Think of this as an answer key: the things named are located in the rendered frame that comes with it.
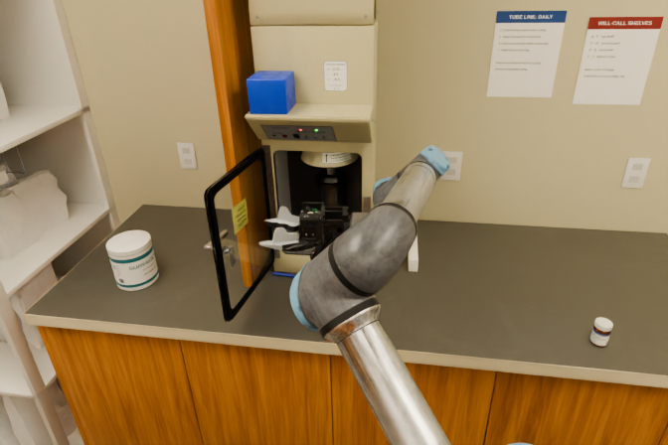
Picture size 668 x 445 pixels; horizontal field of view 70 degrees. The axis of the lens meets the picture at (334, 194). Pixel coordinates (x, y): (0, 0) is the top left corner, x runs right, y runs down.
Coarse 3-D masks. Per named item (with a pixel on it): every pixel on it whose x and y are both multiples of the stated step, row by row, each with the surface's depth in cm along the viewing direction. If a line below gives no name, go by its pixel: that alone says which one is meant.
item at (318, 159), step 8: (304, 152) 143; (312, 152) 140; (320, 152) 138; (328, 152) 138; (336, 152) 138; (304, 160) 142; (312, 160) 140; (320, 160) 138; (328, 160) 138; (336, 160) 138; (344, 160) 139; (352, 160) 141
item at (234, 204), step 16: (256, 160) 132; (224, 176) 117; (240, 176) 124; (256, 176) 133; (224, 192) 117; (240, 192) 125; (256, 192) 134; (208, 208) 111; (224, 208) 118; (240, 208) 126; (256, 208) 136; (224, 224) 119; (240, 224) 127; (256, 224) 137; (224, 240) 120; (240, 240) 128; (256, 240) 138; (224, 256) 121; (240, 256) 129; (256, 256) 140; (240, 272) 130; (256, 272) 141; (240, 288) 132
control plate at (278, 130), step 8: (264, 128) 126; (272, 128) 125; (280, 128) 125; (288, 128) 124; (296, 128) 124; (304, 128) 124; (312, 128) 123; (320, 128) 123; (328, 128) 122; (272, 136) 130; (280, 136) 130; (288, 136) 129; (304, 136) 128; (312, 136) 128; (320, 136) 127; (328, 136) 127
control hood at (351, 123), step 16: (288, 112) 122; (304, 112) 122; (320, 112) 121; (336, 112) 121; (352, 112) 121; (368, 112) 120; (256, 128) 126; (336, 128) 122; (352, 128) 121; (368, 128) 120
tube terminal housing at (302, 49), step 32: (256, 32) 123; (288, 32) 121; (320, 32) 120; (352, 32) 119; (256, 64) 126; (288, 64) 125; (320, 64) 124; (352, 64) 122; (320, 96) 128; (352, 96) 126; (288, 256) 153
